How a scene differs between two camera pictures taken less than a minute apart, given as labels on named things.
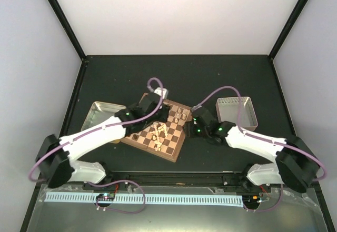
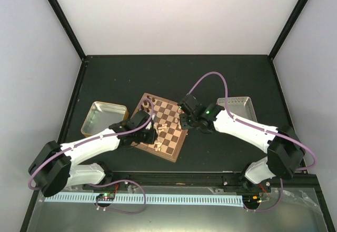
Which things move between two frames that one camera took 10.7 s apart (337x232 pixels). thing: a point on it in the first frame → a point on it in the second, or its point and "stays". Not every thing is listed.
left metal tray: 99,111 stays
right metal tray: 227,111 stays
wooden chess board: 164,139 stays
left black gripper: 164,118 → 151,138
